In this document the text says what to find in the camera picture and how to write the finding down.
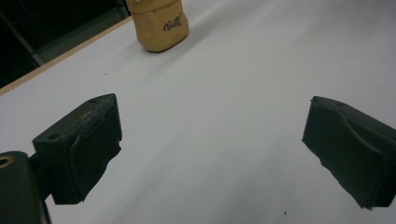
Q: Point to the white table board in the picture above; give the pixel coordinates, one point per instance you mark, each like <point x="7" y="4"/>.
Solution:
<point x="218" y="124"/>

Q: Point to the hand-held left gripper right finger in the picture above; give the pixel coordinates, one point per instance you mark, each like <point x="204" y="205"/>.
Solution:
<point x="355" y="149"/>

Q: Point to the grey metal crossbar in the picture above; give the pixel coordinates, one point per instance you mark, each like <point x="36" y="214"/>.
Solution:
<point x="84" y="34"/>

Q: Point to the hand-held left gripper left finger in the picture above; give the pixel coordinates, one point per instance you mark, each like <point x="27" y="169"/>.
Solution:
<point x="77" y="149"/>

